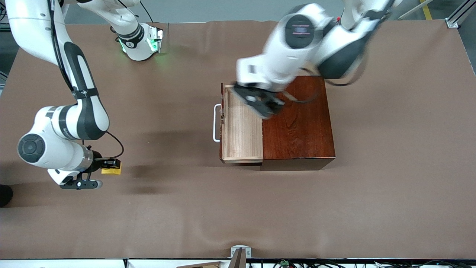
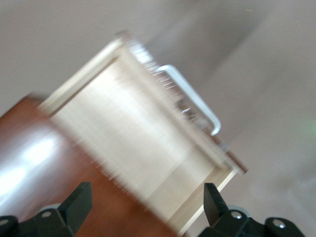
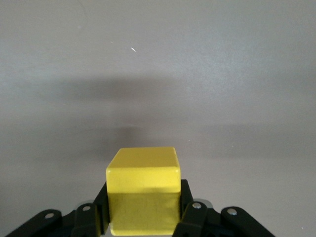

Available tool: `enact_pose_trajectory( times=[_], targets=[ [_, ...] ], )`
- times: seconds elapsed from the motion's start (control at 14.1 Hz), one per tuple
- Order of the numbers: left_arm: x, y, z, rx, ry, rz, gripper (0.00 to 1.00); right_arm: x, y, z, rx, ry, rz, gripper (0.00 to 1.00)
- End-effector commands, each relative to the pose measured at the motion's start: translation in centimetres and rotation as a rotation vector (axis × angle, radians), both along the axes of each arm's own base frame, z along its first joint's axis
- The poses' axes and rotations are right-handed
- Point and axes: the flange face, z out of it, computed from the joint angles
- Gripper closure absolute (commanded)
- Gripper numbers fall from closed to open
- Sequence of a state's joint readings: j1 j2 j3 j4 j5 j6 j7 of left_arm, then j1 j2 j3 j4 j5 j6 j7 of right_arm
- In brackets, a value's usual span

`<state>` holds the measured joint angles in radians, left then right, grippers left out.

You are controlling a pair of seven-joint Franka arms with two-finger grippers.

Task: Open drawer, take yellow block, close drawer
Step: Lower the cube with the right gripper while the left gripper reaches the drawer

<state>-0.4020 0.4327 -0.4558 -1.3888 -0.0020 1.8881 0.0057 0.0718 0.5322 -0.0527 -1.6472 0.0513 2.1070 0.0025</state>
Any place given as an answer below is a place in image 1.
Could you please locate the yellow block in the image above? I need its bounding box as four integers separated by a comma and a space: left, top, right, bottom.
101, 162, 122, 175

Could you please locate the light wood drawer white handle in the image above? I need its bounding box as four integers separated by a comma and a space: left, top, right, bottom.
213, 83, 264, 164

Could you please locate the dark brown wooden cabinet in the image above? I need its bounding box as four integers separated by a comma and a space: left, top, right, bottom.
260, 76, 336, 172

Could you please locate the brown table cloth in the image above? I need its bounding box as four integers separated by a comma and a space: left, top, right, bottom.
0, 20, 476, 260

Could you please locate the light wooden board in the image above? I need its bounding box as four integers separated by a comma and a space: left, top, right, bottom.
177, 262, 223, 268

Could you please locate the aluminium corner profile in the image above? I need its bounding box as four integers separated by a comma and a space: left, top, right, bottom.
446, 0, 476, 29

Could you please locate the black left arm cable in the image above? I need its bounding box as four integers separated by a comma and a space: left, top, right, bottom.
284, 56, 367, 104

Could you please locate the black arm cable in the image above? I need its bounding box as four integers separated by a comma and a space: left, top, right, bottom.
284, 56, 367, 104
48, 0, 125, 160

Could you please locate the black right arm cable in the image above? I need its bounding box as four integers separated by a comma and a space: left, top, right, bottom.
48, 0, 125, 160

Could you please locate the black right base cable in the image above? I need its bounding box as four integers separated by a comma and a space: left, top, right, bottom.
139, 0, 155, 23

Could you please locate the grey metal clamp bracket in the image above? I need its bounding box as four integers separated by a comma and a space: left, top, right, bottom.
231, 246, 251, 268

